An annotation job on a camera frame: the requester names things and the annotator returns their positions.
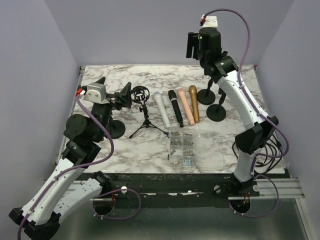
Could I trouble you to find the gold microphone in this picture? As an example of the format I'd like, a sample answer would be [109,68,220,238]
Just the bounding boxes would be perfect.
[188,85,200,123]

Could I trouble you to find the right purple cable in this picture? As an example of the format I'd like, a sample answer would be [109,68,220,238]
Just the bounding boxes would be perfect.
[203,8,291,218]

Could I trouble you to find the aluminium mounting rail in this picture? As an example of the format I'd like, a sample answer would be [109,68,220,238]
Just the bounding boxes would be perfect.
[63,178,306,200]

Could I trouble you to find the white microphone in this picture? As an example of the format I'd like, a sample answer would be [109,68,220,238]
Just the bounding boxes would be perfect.
[153,91,171,129]

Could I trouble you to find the black tripod mic stand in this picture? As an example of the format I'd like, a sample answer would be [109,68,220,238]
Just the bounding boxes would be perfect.
[129,85,169,139]

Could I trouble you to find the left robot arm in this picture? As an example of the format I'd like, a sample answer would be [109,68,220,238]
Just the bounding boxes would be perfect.
[9,77,132,240]

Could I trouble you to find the pink microphone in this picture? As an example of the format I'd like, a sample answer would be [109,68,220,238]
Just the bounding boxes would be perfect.
[177,88,195,126]

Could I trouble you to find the black microphone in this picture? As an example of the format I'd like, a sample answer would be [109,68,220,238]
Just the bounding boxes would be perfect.
[168,89,184,128]

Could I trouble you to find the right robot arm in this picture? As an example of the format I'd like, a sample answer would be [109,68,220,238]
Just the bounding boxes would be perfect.
[186,27,279,196]

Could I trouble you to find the round base mic stand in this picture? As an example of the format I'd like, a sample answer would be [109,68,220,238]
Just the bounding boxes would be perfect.
[196,78,216,106]
[206,88,227,122]

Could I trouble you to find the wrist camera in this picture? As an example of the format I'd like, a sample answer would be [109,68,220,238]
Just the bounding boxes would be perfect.
[200,14,218,28]
[76,83,108,104]

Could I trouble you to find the clear plastic screw box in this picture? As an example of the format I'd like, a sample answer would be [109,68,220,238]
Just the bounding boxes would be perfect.
[167,128,224,173]

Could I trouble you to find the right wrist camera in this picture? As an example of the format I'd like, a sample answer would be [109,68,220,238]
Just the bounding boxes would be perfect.
[200,14,218,28]

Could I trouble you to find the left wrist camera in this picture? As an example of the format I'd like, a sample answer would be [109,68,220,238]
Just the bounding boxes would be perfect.
[76,83,108,104]

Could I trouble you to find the black cable bundle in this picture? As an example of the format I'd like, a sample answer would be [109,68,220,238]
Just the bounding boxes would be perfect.
[231,132,285,173]

